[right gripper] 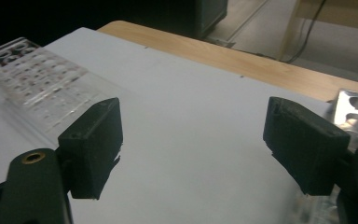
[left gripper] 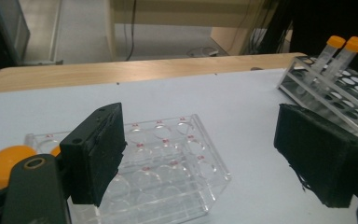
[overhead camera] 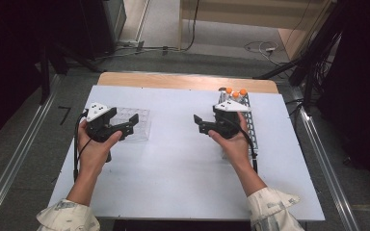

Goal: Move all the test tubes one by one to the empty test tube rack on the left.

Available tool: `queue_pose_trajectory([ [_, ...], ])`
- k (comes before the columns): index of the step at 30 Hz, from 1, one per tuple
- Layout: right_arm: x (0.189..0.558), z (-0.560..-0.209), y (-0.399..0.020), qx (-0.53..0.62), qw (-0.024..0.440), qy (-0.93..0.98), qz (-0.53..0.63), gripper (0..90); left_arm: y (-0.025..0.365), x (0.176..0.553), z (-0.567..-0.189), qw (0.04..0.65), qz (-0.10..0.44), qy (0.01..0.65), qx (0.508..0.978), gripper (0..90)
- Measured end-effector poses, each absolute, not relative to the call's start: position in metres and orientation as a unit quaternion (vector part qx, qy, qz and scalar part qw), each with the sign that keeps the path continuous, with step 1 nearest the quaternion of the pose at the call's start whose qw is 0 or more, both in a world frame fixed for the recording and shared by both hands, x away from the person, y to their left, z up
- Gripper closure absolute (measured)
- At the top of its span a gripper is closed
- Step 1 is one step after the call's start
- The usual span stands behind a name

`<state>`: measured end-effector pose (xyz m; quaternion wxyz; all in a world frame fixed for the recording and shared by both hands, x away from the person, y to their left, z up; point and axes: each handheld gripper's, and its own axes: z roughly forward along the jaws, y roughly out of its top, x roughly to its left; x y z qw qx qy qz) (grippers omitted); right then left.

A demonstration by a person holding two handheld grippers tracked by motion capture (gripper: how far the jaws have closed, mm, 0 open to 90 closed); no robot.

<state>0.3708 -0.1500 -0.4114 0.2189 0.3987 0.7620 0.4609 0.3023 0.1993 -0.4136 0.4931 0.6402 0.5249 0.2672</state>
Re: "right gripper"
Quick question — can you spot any dark cabinet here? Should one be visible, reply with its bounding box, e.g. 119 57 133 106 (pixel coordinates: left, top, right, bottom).
155 0 229 40

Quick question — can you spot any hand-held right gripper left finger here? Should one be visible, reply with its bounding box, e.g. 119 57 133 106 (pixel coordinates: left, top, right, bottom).
57 97 124 201

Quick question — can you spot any light wooden furniture frame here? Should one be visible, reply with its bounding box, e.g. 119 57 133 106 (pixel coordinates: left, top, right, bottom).
278 0 358 63

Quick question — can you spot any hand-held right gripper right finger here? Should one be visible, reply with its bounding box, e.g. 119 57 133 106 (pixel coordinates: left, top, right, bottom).
262 96 351 197

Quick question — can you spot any metal tube rack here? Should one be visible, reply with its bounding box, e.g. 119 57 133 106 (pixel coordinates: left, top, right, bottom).
293 88 358 224

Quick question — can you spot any black cable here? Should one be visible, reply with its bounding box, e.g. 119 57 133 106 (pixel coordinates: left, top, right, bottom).
287 0 327 64

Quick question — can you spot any white table mat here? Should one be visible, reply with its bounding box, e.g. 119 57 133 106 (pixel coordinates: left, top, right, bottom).
0 26 334 224

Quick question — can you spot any clear acrylic tube rack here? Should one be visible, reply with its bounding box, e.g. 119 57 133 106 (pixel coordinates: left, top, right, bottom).
0 36 122 147

